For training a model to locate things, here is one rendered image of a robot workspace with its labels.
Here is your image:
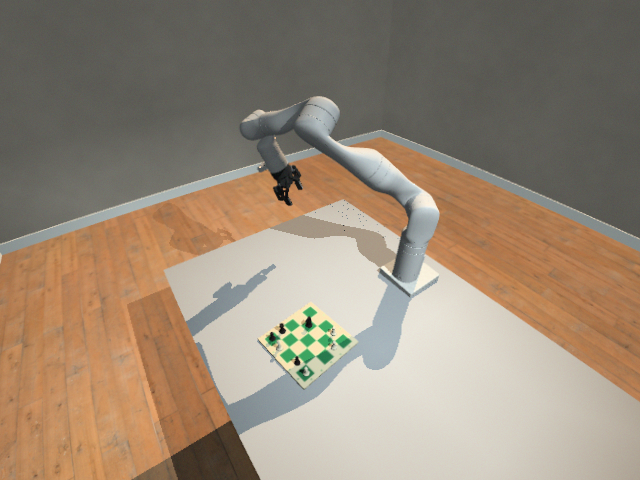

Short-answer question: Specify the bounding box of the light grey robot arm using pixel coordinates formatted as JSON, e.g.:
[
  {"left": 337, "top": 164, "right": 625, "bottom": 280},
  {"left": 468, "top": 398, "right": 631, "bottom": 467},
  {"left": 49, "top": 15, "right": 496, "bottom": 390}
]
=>
[{"left": 239, "top": 97, "right": 439, "bottom": 283}]

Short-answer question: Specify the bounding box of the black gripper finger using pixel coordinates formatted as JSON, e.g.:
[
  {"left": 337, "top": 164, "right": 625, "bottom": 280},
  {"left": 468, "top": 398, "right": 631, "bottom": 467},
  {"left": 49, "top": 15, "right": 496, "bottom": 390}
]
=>
[
  {"left": 273, "top": 180, "right": 293, "bottom": 206},
  {"left": 289, "top": 165, "right": 303, "bottom": 190}
]

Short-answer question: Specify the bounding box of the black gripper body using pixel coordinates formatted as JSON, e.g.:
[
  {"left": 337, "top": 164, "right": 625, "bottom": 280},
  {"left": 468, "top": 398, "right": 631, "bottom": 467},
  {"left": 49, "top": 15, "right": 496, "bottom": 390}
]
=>
[{"left": 271, "top": 163, "right": 293, "bottom": 188}]

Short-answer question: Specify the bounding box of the green and cream chessboard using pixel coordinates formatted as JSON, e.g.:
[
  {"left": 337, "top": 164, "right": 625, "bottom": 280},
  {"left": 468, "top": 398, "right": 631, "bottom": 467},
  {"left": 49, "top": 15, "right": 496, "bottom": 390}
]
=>
[{"left": 258, "top": 302, "right": 358, "bottom": 390}]

